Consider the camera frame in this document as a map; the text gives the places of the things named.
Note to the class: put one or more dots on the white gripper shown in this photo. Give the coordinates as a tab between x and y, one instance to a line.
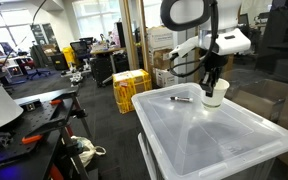
227	41

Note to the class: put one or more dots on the white paper cup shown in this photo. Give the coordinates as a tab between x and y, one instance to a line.
222	93

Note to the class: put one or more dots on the black marker pen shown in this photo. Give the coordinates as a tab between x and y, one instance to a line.
182	99

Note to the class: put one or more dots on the white cardboard box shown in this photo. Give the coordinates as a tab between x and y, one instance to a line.
164	78

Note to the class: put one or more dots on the brown cardboard box with label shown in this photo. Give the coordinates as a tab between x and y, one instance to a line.
160	61

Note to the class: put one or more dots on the clear plastic storage bin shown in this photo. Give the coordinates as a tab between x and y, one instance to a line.
210	140
144	153

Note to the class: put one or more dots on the yellow wrapped box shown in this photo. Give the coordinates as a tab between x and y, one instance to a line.
130	90

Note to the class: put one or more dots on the wooden desk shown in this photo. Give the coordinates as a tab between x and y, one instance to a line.
107	50

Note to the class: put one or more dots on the black case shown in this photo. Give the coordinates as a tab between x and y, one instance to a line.
101	71

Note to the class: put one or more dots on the black office chair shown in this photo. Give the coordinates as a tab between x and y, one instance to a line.
80	50

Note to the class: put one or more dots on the white plastic bag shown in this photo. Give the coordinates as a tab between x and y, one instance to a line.
87	150

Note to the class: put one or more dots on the yellow cabinet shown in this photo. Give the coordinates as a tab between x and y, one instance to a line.
69	56

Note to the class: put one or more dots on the blue office chair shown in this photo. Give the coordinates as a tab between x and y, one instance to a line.
37	70

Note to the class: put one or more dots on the black perforated table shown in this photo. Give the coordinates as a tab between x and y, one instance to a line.
34	120

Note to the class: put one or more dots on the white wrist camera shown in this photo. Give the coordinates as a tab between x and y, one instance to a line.
185	46

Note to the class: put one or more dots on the wooden post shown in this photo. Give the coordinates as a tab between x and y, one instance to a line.
129	33

